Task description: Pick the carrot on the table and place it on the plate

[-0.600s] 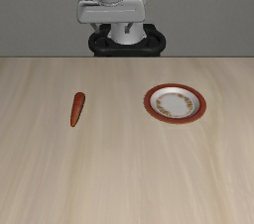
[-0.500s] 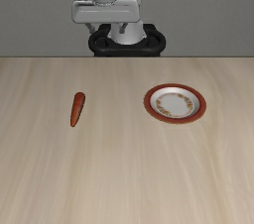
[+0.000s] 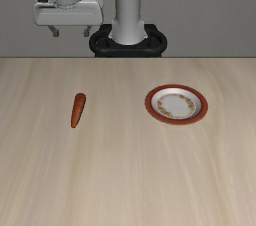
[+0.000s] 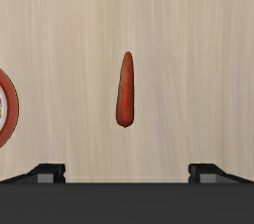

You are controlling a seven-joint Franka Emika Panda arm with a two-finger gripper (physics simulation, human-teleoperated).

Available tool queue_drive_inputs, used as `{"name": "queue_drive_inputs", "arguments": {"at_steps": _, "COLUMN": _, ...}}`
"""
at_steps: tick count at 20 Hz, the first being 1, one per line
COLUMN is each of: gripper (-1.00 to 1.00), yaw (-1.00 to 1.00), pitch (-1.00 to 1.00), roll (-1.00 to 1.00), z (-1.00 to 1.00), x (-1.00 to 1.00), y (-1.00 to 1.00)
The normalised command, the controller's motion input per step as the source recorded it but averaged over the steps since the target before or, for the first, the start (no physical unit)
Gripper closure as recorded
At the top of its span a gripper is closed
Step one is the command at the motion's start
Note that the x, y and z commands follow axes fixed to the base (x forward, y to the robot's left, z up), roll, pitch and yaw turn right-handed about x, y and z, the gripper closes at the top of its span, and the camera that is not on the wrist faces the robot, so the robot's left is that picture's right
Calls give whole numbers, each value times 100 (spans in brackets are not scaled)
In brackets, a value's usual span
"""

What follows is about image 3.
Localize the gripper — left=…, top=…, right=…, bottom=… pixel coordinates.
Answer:
left=32, top=0, right=105, bottom=38

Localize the orange carrot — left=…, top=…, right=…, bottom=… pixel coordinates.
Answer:
left=70, top=92, right=87, bottom=129

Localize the red-rimmed white plate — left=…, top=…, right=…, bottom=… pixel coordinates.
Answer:
left=144, top=84, right=209, bottom=126

